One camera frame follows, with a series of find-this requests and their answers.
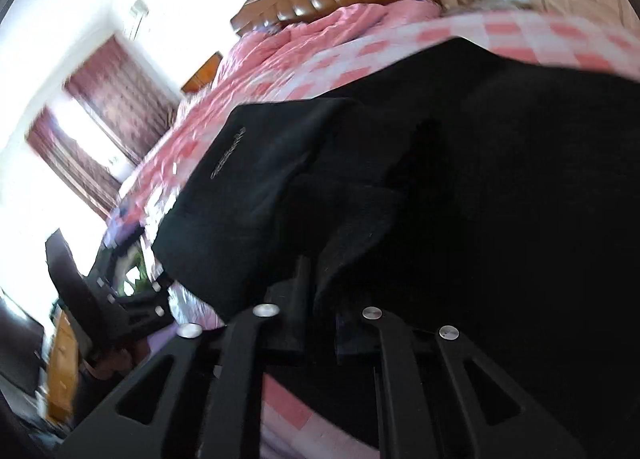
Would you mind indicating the black pants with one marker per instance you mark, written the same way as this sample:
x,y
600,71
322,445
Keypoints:
x,y
475,189

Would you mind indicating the person's left hand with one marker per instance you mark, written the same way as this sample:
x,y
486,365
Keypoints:
x,y
112,361

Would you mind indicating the purple cloth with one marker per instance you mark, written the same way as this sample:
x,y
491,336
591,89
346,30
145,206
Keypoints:
x,y
127,225

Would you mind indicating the nightstand with floral cloth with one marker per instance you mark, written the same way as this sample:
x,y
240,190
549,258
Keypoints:
x,y
482,4

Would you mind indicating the dark red patterned curtain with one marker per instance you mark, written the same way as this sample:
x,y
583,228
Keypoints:
x,y
75,164
125,94

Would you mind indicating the dark furniture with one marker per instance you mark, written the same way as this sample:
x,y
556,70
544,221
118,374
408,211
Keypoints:
x,y
17,339

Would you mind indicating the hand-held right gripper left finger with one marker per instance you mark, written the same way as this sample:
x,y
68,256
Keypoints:
x,y
287,326

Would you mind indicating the brown wooden nightstand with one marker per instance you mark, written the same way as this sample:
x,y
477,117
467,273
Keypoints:
x,y
202,74

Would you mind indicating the orange wooden cabinet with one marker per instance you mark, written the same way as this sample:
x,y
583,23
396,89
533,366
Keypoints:
x,y
62,369

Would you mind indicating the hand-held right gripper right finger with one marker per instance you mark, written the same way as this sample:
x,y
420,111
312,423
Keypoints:
x,y
355,339

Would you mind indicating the green bag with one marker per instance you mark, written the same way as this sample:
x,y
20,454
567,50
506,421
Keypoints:
x,y
137,271

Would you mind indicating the pink quilt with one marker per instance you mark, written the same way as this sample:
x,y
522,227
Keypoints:
x,y
320,49

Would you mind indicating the bed with pink checked sheet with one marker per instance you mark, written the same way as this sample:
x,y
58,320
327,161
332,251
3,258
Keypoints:
x,y
525,34

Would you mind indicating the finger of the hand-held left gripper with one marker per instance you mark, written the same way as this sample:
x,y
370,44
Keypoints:
x,y
147,314
135,271

